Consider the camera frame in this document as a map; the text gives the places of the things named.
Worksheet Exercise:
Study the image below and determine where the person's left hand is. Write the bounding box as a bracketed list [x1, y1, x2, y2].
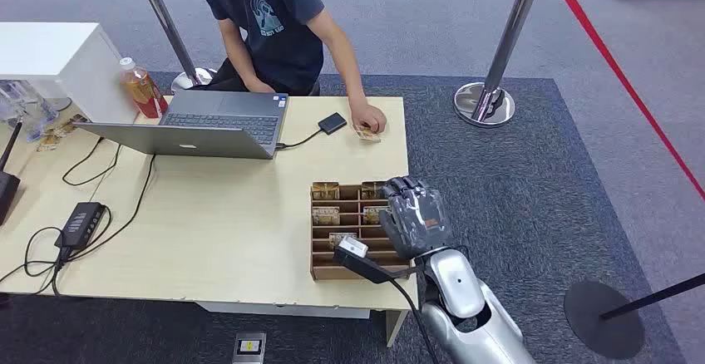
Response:
[348, 96, 388, 135]

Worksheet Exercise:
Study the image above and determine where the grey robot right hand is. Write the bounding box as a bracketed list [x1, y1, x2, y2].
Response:
[378, 176, 454, 261]

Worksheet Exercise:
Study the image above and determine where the person's right hand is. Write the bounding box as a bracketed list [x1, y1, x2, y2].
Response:
[244, 77, 277, 95]

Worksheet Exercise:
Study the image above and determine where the wooden card organizer box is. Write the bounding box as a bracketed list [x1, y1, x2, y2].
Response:
[309, 180, 413, 283]

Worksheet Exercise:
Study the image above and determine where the person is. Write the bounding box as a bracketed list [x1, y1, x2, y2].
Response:
[194, 0, 388, 135]

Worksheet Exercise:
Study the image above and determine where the black external drive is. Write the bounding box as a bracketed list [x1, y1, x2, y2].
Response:
[318, 111, 348, 135]

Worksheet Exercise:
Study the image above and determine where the grey open laptop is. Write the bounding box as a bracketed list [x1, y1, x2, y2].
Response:
[72, 89, 289, 160]

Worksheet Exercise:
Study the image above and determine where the wooden desk leg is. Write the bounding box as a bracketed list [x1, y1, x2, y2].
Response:
[384, 308, 410, 348]

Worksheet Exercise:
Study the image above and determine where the dark blue rug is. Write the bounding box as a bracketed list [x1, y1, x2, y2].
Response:
[0, 72, 687, 364]

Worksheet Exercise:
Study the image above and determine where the tea bottle with red label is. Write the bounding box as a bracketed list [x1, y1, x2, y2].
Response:
[118, 57, 169, 120]

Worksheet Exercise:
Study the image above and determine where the white cabinet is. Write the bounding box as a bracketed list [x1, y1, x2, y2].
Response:
[0, 22, 139, 124]

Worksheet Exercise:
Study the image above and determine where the grey floor socket box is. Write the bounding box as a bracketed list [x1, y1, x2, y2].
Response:
[231, 332, 268, 364]

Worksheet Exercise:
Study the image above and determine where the black stanchion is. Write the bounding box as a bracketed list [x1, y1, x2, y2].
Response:
[563, 272, 705, 361]

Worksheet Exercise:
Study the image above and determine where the black power adapter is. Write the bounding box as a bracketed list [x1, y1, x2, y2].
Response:
[55, 201, 107, 253]

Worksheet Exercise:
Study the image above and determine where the clear plastic container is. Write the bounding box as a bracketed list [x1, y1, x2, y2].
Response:
[0, 79, 61, 144]

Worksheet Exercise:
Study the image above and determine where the red barrier belt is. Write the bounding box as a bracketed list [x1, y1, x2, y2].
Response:
[542, 0, 705, 203]

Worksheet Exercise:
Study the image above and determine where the black router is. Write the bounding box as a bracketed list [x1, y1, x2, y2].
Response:
[0, 121, 24, 227]

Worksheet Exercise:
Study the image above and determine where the black drive cable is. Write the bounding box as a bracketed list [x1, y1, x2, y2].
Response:
[275, 127, 323, 150]

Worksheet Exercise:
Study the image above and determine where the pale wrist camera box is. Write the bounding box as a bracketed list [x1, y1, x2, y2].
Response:
[333, 235, 414, 286]

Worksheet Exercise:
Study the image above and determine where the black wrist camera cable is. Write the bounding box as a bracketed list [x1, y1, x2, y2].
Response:
[387, 276, 440, 364]

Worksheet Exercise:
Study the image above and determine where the chrome stanchion post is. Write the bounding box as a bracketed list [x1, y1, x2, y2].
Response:
[453, 0, 546, 129]
[131, 0, 218, 94]

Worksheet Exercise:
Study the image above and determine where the black laptop power cable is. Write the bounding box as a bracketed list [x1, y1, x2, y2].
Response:
[68, 154, 157, 263]

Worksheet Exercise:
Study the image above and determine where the black looped cable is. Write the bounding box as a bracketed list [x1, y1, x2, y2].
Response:
[62, 136, 123, 188]

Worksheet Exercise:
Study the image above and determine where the black adapter mains cable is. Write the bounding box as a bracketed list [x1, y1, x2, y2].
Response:
[0, 225, 70, 298]

